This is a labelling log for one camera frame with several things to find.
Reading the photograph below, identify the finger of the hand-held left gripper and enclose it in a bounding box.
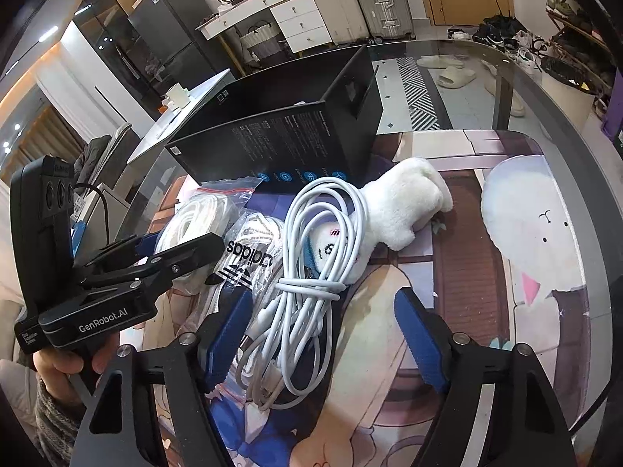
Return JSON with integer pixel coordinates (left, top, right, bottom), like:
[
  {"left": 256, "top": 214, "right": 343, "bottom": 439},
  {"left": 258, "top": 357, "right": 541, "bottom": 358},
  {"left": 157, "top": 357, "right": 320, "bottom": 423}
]
[
  {"left": 72, "top": 233, "right": 158, "bottom": 279},
  {"left": 80, "top": 232, "right": 227, "bottom": 303}
]

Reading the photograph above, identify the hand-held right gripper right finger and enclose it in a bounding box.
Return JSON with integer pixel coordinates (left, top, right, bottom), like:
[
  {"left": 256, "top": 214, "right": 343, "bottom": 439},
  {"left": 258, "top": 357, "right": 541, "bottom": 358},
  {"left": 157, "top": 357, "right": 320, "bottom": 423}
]
[{"left": 394, "top": 286, "right": 582, "bottom": 467}]

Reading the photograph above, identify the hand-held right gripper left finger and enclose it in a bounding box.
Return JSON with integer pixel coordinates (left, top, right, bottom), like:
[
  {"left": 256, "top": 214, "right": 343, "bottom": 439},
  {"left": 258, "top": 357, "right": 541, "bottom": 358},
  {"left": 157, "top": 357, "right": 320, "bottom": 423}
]
[{"left": 70, "top": 288, "right": 259, "bottom": 467}]

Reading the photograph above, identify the clear zip bag white cord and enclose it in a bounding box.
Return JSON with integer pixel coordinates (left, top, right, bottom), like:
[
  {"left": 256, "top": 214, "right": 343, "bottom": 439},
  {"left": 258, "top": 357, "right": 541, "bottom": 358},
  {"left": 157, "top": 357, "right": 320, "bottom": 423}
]
[{"left": 156, "top": 175, "right": 264, "bottom": 297}]

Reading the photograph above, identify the bag of white socks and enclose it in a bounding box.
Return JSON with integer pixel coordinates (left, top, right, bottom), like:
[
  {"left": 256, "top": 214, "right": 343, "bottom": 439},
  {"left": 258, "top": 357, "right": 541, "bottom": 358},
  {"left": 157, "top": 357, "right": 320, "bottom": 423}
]
[{"left": 197, "top": 207, "right": 293, "bottom": 317}]

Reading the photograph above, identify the white charging cable bundle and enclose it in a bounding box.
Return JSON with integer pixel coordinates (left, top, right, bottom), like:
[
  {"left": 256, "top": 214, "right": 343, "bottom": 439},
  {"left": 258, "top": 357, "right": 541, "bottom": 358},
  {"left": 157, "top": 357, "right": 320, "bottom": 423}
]
[{"left": 246, "top": 175, "right": 375, "bottom": 412}]

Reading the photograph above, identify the white plush toy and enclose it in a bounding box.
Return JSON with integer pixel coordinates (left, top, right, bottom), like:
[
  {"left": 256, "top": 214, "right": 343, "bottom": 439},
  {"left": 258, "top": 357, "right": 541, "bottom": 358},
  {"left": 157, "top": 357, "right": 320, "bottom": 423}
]
[{"left": 304, "top": 157, "right": 454, "bottom": 285}]

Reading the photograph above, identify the black cardboard box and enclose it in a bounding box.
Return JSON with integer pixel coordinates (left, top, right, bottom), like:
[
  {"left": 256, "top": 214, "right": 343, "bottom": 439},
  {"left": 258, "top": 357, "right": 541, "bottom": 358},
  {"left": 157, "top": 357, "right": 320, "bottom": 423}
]
[{"left": 164, "top": 44, "right": 385, "bottom": 195}]

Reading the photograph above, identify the person's left forearm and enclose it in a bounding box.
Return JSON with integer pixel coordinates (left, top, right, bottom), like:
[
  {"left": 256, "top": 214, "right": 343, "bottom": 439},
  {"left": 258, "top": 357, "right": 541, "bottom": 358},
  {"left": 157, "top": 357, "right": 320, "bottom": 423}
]
[{"left": 32, "top": 379, "right": 88, "bottom": 467}]

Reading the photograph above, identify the person's left hand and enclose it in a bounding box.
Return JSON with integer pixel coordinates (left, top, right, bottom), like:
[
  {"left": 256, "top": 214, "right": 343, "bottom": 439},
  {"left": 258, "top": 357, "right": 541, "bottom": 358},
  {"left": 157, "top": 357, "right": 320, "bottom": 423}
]
[{"left": 30, "top": 338, "right": 120, "bottom": 400}]

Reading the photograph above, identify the printed cartoon desk mat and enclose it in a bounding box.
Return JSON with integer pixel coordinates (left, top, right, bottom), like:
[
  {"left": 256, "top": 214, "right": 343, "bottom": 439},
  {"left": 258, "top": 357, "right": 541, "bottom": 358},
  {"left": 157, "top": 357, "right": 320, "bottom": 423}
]
[{"left": 117, "top": 129, "right": 599, "bottom": 467}]

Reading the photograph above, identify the dark padded coat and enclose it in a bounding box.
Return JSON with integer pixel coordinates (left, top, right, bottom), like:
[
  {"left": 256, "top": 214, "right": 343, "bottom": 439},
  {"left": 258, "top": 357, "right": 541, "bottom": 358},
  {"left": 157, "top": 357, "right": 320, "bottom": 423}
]
[{"left": 80, "top": 135, "right": 114, "bottom": 182}]

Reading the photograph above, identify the bed mattress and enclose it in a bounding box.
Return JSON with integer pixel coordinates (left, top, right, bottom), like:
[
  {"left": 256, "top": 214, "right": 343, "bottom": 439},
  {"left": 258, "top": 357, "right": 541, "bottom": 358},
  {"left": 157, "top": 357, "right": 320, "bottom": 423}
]
[{"left": 78, "top": 124, "right": 144, "bottom": 195}]

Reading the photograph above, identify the white low table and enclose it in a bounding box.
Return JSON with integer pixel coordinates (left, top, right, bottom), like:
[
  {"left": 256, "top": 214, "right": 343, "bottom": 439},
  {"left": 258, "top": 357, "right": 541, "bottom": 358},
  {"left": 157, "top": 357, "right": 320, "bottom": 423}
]
[{"left": 129, "top": 68, "right": 234, "bottom": 166}]

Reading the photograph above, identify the white cup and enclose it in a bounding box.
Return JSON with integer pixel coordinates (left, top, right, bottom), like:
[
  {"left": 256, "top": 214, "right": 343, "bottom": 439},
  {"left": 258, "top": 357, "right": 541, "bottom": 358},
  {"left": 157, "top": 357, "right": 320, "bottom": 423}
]
[{"left": 163, "top": 84, "right": 194, "bottom": 109}]

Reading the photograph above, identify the dark grey refrigerator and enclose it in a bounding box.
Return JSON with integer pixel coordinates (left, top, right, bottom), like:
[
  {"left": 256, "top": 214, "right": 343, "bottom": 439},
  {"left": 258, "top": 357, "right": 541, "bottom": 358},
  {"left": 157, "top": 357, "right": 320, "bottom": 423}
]
[{"left": 73, "top": 0, "right": 239, "bottom": 103}]

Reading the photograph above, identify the white woven basket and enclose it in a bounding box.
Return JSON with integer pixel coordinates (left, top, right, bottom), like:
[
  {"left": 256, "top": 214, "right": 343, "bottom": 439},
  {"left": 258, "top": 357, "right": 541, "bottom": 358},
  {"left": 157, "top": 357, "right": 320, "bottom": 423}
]
[{"left": 241, "top": 22, "right": 293, "bottom": 61}]

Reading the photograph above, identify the white dressing table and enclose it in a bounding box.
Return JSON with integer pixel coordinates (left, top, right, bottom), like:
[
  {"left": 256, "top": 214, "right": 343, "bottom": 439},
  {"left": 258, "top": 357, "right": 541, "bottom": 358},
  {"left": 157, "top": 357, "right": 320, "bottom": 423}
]
[{"left": 197, "top": 0, "right": 336, "bottom": 54}]

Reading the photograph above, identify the beige slipper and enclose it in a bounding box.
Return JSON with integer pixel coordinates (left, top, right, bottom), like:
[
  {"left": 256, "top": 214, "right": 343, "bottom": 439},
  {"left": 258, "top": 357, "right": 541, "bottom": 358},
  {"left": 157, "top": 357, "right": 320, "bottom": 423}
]
[
  {"left": 417, "top": 54, "right": 465, "bottom": 70},
  {"left": 436, "top": 65, "right": 480, "bottom": 88}
]

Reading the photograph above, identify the white suitcase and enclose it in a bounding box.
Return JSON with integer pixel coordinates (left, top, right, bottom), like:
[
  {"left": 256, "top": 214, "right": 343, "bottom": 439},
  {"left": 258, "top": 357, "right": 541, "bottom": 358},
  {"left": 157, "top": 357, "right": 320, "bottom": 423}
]
[{"left": 303, "top": 0, "right": 371, "bottom": 44}]

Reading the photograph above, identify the white trash bin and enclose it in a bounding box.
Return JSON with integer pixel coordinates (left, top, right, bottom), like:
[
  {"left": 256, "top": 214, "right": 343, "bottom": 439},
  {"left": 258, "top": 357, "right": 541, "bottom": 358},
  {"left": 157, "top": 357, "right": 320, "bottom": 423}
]
[{"left": 539, "top": 56, "right": 605, "bottom": 130}]

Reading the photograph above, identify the purple box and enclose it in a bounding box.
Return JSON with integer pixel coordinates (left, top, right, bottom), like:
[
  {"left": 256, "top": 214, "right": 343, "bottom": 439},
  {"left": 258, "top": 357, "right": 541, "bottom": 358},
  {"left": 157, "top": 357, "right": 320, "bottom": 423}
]
[{"left": 601, "top": 83, "right": 623, "bottom": 153}]

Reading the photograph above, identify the silver suitcase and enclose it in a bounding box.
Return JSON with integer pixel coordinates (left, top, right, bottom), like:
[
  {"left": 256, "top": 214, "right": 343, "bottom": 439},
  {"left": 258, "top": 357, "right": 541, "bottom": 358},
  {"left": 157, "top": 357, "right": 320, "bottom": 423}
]
[{"left": 347, "top": 0, "right": 417, "bottom": 42}]

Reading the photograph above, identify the pile of shoes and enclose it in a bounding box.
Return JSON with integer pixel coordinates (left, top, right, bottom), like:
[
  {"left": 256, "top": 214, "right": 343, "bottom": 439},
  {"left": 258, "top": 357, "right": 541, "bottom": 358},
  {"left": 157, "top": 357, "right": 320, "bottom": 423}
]
[{"left": 448, "top": 14, "right": 551, "bottom": 66}]

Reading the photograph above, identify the shoe rack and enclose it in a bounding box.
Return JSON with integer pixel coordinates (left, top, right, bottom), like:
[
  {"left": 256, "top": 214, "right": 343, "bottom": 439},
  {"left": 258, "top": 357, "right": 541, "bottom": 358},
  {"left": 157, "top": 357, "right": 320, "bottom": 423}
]
[{"left": 540, "top": 0, "right": 620, "bottom": 103}]

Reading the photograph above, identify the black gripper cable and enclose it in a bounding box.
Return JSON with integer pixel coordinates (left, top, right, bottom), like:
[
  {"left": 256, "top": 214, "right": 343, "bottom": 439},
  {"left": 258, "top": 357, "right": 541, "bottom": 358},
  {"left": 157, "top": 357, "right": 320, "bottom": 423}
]
[{"left": 73, "top": 182, "right": 112, "bottom": 245}]

